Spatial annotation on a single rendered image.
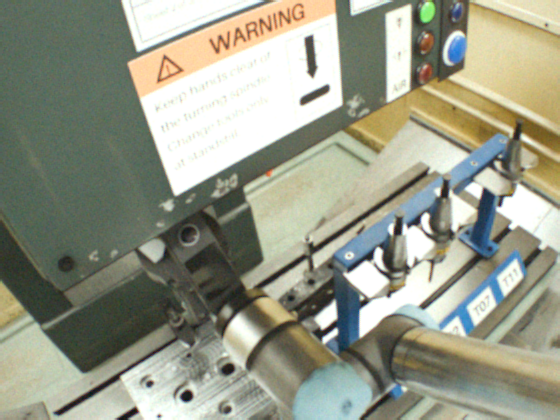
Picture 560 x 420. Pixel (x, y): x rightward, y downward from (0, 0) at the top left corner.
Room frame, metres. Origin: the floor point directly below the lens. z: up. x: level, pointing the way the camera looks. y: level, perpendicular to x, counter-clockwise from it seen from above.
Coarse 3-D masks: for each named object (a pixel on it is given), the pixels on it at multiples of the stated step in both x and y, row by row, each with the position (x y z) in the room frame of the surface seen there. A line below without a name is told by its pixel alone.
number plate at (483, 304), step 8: (488, 288) 0.52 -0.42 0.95; (480, 296) 0.50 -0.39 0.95; (488, 296) 0.50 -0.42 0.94; (472, 304) 0.49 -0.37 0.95; (480, 304) 0.49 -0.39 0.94; (488, 304) 0.49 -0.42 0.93; (472, 312) 0.47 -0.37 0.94; (480, 312) 0.48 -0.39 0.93; (472, 320) 0.46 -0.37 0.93; (480, 320) 0.46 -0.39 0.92
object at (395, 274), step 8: (408, 248) 0.46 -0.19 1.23; (376, 256) 0.46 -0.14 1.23; (408, 256) 0.45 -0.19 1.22; (376, 264) 0.45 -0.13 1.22; (384, 264) 0.44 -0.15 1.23; (408, 264) 0.43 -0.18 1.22; (384, 272) 0.43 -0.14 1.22; (392, 272) 0.42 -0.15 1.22; (400, 272) 0.42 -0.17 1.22; (408, 272) 0.43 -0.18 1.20; (392, 280) 0.42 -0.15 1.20; (400, 280) 0.42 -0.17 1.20
